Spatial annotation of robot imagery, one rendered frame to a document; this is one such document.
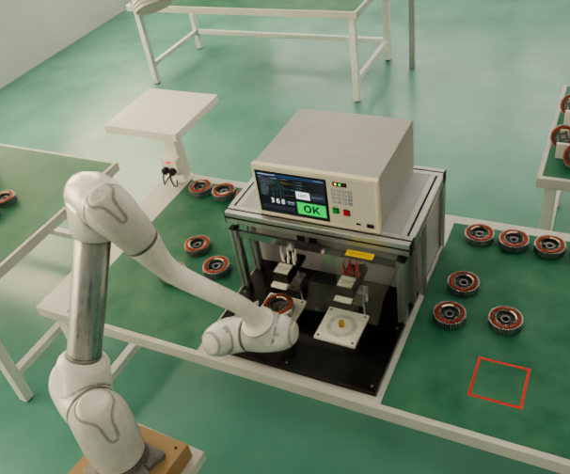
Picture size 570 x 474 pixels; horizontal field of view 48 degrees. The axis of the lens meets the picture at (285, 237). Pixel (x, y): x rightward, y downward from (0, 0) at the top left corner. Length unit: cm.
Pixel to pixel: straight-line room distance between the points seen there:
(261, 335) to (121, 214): 54
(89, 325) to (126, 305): 70
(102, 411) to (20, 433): 160
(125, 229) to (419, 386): 105
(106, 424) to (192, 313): 75
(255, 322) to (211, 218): 112
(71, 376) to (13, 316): 208
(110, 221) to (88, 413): 54
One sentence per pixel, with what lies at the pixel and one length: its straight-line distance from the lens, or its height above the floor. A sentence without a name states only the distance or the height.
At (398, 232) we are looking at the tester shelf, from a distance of 206.
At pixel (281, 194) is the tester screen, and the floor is 121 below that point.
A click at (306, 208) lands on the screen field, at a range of 210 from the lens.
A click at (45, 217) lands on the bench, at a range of 325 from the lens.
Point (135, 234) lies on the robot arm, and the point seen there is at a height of 149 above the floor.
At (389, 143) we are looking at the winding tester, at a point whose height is 132.
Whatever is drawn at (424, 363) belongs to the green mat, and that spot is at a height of 75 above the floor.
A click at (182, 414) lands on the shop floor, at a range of 311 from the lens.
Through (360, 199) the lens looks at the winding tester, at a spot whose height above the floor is 124.
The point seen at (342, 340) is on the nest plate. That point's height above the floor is 78.
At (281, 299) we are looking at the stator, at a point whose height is 81.
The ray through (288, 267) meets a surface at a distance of 226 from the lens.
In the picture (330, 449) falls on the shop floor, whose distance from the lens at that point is 287.
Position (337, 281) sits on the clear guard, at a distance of 197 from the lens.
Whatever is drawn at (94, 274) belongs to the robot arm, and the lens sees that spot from 181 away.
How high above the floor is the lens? 242
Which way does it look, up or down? 39 degrees down
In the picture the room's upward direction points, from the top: 10 degrees counter-clockwise
